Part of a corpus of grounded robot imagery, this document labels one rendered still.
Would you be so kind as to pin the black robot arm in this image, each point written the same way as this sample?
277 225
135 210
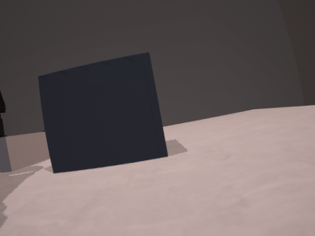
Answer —
2 110

